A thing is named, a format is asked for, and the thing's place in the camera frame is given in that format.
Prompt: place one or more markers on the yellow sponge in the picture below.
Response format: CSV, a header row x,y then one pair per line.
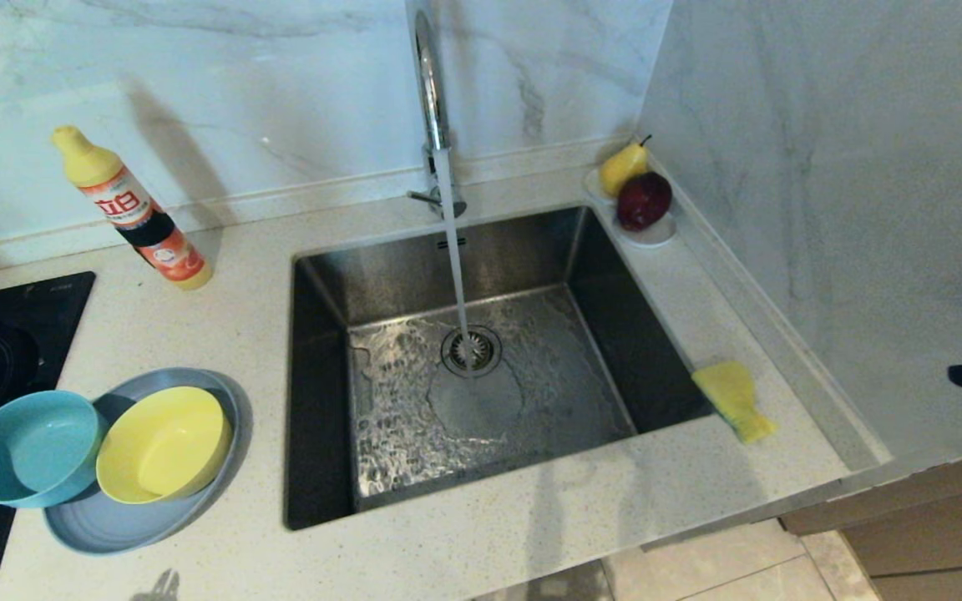
x,y
736,396

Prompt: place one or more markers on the chrome faucet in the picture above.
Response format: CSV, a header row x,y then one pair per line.
x,y
431,83

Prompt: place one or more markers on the white orange dish soap bottle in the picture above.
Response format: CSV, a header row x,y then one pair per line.
x,y
139,217

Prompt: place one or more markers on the teal plastic bowl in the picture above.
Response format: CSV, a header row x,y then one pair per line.
x,y
30,451

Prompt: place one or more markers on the stainless steel sink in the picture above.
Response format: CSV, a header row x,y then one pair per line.
x,y
531,401

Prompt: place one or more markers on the round metal sink drain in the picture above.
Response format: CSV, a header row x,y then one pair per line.
x,y
485,346

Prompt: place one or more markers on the wooden cabinet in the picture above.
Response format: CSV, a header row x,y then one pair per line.
x,y
932,534

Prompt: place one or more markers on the small white dish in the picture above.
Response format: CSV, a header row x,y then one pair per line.
x,y
656,235

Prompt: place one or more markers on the dark red apple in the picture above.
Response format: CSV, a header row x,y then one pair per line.
x,y
644,200

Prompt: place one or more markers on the yellow pear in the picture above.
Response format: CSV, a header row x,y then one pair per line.
x,y
619,167

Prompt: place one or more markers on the running water stream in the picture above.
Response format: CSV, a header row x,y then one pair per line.
x,y
453,250

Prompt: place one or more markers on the yellow plastic bowl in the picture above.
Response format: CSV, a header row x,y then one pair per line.
x,y
164,446

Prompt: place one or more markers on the blue-grey plate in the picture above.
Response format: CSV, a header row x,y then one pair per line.
x,y
113,530

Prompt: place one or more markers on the black induction cooktop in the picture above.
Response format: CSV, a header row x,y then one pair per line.
x,y
38,309

